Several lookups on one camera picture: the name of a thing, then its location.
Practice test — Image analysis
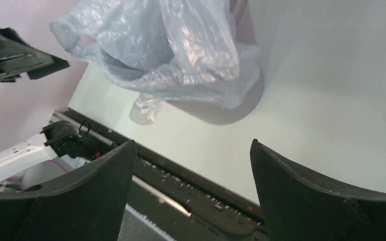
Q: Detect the grey plastic trash bin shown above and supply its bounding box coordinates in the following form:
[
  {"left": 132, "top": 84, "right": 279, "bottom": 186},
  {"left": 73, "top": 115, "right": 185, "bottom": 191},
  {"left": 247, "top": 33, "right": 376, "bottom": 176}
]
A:
[{"left": 168, "top": 1, "right": 264, "bottom": 126}]

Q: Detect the blue translucent trash bag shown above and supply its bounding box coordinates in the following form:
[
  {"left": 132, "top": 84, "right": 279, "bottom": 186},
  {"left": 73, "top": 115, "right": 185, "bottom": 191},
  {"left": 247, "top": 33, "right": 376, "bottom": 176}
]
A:
[{"left": 49, "top": 0, "right": 262, "bottom": 126}]

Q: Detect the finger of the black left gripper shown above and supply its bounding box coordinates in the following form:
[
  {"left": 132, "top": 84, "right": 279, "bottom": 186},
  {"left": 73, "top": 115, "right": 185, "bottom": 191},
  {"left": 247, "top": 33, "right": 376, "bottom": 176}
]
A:
[{"left": 0, "top": 28, "right": 70, "bottom": 83}]

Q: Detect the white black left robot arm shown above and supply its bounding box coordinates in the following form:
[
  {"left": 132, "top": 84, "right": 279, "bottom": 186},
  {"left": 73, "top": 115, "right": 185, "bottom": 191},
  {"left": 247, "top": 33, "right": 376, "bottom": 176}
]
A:
[{"left": 0, "top": 28, "right": 90, "bottom": 188}]

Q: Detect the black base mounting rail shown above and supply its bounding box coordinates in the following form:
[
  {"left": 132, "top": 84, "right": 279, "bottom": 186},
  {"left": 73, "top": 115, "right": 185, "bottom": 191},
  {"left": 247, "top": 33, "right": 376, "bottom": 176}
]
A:
[{"left": 51, "top": 107, "right": 269, "bottom": 241}]

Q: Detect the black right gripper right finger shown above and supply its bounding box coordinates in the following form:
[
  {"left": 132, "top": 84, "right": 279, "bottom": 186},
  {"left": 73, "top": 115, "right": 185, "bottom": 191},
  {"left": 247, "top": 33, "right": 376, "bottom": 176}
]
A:
[{"left": 250, "top": 140, "right": 386, "bottom": 240}]

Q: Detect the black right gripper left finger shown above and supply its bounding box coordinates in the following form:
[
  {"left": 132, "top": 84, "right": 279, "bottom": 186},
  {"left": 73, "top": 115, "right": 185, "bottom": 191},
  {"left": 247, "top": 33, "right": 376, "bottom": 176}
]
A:
[{"left": 0, "top": 141, "right": 137, "bottom": 240}]

